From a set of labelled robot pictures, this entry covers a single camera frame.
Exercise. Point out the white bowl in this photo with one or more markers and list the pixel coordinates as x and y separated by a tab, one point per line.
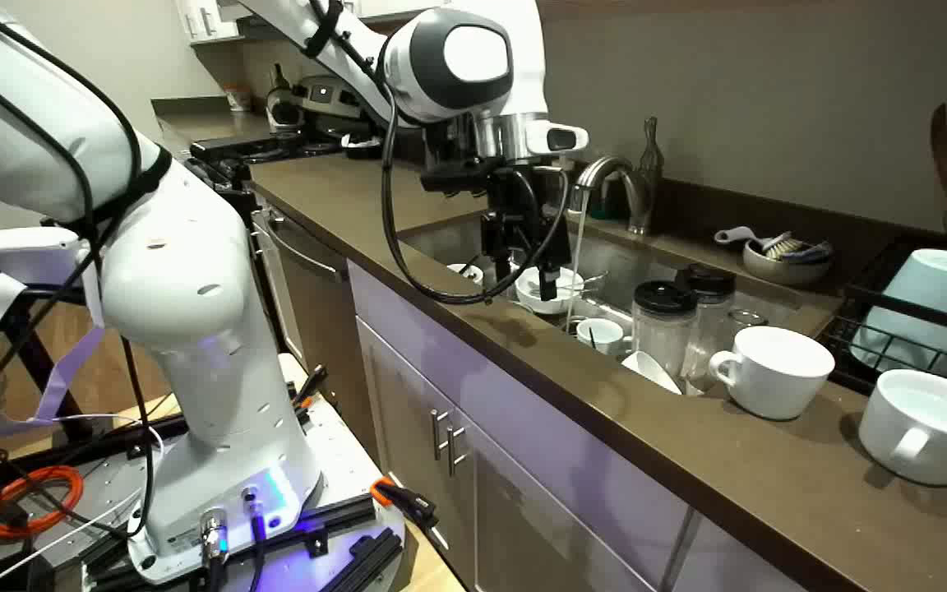
546	293

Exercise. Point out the small white dish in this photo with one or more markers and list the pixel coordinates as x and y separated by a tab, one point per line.
460	272

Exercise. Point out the stainless steel sink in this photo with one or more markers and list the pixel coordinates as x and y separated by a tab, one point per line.
626	259

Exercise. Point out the orange black clamp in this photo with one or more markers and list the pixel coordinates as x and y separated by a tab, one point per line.
309	387
402	502

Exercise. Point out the stainless dishwasher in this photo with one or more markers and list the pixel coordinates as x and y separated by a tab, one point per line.
305	297

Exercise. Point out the black silver coffee machine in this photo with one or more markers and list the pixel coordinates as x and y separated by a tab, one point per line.
312	99

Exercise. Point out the clear jar with black lid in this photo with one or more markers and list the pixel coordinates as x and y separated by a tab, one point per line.
710	308
664	322

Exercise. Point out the small white cup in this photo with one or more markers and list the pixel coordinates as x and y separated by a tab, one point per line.
602	333

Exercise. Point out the chrome kitchen faucet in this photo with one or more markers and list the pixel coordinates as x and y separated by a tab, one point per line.
607	176

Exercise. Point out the tall glass bottle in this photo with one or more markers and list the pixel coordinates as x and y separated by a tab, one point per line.
650	164

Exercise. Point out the robot cart platform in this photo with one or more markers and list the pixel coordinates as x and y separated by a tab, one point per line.
81	527

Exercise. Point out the pale upturned mug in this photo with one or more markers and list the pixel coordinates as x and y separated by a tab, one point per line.
922	308

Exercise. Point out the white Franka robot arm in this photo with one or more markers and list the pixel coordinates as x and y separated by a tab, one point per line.
198	308

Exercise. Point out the wooden spatula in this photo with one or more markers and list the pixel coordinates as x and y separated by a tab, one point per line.
943	164

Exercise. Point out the black tripod stand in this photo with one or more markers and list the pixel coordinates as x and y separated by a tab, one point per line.
13	330

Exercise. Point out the white dish brush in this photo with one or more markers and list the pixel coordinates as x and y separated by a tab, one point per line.
735	236

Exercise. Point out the white plate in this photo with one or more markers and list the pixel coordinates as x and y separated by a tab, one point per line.
650	368

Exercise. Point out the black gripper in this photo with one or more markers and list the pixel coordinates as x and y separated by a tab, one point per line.
510	192

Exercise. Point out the grey bowl with utensils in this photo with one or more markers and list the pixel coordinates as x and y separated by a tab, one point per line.
788	264

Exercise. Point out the grey sink base cabinets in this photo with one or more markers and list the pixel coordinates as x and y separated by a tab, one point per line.
539	470

